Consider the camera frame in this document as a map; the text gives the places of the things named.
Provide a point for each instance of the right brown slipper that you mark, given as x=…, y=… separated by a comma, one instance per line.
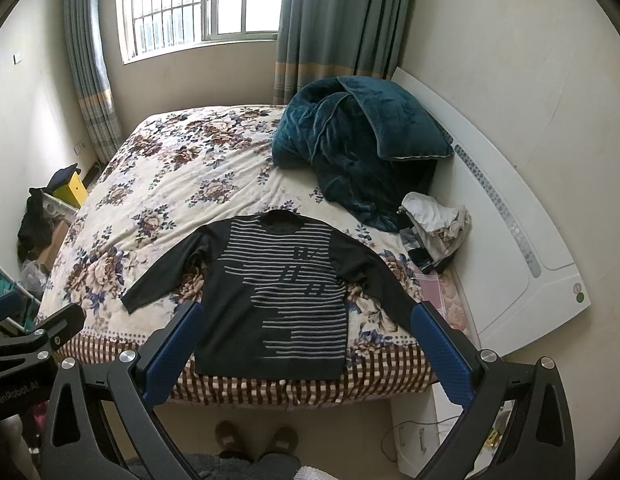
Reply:
x=284, y=441

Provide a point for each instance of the black striped sweater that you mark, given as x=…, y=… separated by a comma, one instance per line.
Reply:
x=274, y=294

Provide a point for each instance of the window with metal bars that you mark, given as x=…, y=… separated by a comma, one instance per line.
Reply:
x=148, y=28

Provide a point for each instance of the yellow box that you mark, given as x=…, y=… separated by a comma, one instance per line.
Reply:
x=73, y=192

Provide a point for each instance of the pile of light clothes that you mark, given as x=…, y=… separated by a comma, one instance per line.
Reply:
x=430, y=232

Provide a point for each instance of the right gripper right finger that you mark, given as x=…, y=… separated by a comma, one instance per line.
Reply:
x=538, y=442

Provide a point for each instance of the floral bed blanket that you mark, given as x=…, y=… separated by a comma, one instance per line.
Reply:
x=183, y=169

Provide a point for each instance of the dark clothes pile on floor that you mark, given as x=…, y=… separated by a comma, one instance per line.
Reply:
x=35, y=232

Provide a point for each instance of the left teal curtain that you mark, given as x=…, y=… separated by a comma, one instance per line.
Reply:
x=89, y=73

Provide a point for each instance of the right teal curtain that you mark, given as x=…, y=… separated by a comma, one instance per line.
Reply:
x=330, y=38

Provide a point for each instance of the teal velvet blanket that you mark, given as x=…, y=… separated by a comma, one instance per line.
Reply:
x=368, y=141

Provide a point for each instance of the teal curtain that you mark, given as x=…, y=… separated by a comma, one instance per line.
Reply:
x=89, y=73
x=330, y=38

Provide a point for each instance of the cardboard box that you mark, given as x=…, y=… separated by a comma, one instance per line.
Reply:
x=48, y=255

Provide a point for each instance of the white bedside cabinet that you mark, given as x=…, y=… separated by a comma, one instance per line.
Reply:
x=420, y=424

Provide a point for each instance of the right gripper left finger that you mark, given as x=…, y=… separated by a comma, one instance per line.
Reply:
x=79, y=443

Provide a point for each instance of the white bed headboard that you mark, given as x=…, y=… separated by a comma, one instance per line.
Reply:
x=516, y=275

